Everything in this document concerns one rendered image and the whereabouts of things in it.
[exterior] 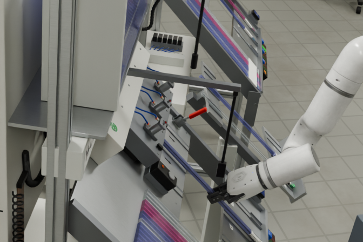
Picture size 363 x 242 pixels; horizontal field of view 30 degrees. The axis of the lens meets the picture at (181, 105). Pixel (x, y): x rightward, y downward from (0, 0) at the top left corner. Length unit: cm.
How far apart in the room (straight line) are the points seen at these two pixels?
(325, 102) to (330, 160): 212
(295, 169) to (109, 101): 68
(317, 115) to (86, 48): 74
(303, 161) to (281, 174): 7
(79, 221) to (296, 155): 70
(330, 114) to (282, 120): 236
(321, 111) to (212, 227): 92
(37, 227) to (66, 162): 96
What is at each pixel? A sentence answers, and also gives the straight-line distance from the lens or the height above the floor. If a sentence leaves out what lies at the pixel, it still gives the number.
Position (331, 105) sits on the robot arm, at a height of 127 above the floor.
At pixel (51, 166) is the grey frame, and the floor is 134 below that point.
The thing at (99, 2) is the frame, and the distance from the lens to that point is 131.
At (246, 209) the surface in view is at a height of 78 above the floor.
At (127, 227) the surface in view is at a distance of 158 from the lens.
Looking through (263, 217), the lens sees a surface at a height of 73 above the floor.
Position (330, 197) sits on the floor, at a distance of 366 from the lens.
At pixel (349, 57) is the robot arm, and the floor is 140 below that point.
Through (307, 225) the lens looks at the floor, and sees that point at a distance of 343.
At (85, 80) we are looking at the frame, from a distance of 139.
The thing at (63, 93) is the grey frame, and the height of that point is 151.
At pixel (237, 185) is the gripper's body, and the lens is 193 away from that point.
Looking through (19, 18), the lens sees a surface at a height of 158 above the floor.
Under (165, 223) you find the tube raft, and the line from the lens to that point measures 170.
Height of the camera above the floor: 215
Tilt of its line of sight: 31 degrees down
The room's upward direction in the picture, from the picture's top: 8 degrees clockwise
